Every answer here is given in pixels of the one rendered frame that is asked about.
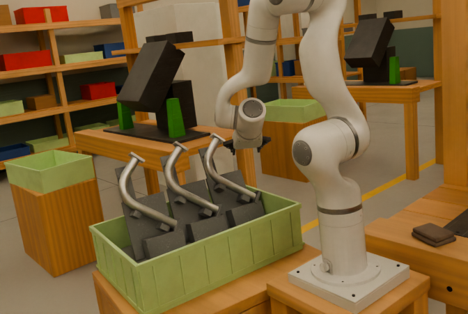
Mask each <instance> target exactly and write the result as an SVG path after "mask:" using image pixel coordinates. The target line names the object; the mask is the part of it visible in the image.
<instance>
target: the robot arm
mask: <svg viewBox="0 0 468 314"><path fill-rule="evenodd" d="M346 6H347V0H250V2H249V12H248V18H247V31H246V38H245V45H244V59H243V66H242V69H241V71H240V72H239V73H237V74H236V75H234V76H233V77H231V78H230V79H229V80H228V81H227V82H226V83H225V84H224V85H223V86H222V87H221V89H220V91H219V93H218V95H217V100H216V105H215V113H214V121H215V124H216V126H218V127H221V128H226V129H234V132H233V136H232V139H231V140H228V141H225V142H223V146H224V147H226V148H228V149H231V152H232V153H233V155H235V149H237V150H238V149H246V148H257V151H258V152H260V150H261V149H262V148H263V146H264V145H267V143H269V142H270V141H271V137H268V136H263V134H262V128H263V123H264V119H265V114H266V107H265V105H264V103H263V102H262V101H261V100H259V99H257V98H254V97H250V98H247V99H245V100H243V101H242V102H241V103H240V105H239V106H236V105H232V104H230V100H231V98H232V96H233V95H234V94H235V93H236V92H238V91H240V90H242V89H244V88H249V87H253V86H261V85H264V84H266V83H267V82H268V81H269V80H270V77H271V73H272V65H273V60H274V52H275V47H276V38H277V33H278V27H279V19H280V16H281V15H287V14H293V13H305V12H309V15H310V22H309V26H308V29H307V31H306V33H305V34H304V37H303V38H302V40H301V42H300V44H299V60H300V65H301V69H302V75H303V79H304V83H305V85H306V88H307V90H308V92H309V93H310V95H311V96H312V97H313V98H314V99H315V100H316V101H318V102H319V103H320V104H321V105H322V107H323V109H324V110H325V113H326V114H327V120H325V121H322V122H320V123H316V124H314V125H310V126H308V127H305V128H304V129H302V130H301V131H299V132H298V133H297V135H296V136H295V138H294V140H293V143H292V158H293V161H294V163H295V165H296V166H297V168H298V169H299V170H300V171H301V172H302V173H303V174H304V175H305V176H306V177H307V178H308V180H309V181H310V182H311V184H312V185H313V188H314V190H315V196H316V203H317V210H318V223H319V230H320V243H321V250H322V255H321V256H319V257H317V258H316V259H315V260H314V261H313V262H312V263H311V273H312V275H313V276H314V278H316V279H317V280H318V281H320V282H322V283H325V284H327V285H332V286H338V287H352V286H358V285H363V284H366V283H369V282H371V281H373V280H375V279H376V278H377V277H378V276H379V275H380V272H381V264H380V262H379V260H378V259H377V258H375V257H374V256H372V255H370V254H368V253H366V239H365V230H364V215H363V206H362V198H361V190H360V187H359V185H358V184H357V183H356V182H355V181H354V180H353V179H351V178H347V177H344V176H341V174H340V172H339V169H338V167H339V164H342V163H344V162H347V161H350V160H351V159H354V158H357V157H358V156H360V155H362V154H363V153H364V152H365V151H366V149H367V147H368V145H369V143H370V139H371V135H370V130H369V126H368V123H367V121H366V119H365V117H364V115H363V113H362V112H361V109H360V108H359V107H358V105H357V103H356V102H355V100H354V99H353V97H352V96H351V94H350V92H349V90H348V88H347V86H346V85H345V81H344V78H343V73H342V70H341V62H340V57H339V52H338V30H339V27H340V24H341V20H342V18H343V15H344V12H345V9H346Z"/></svg>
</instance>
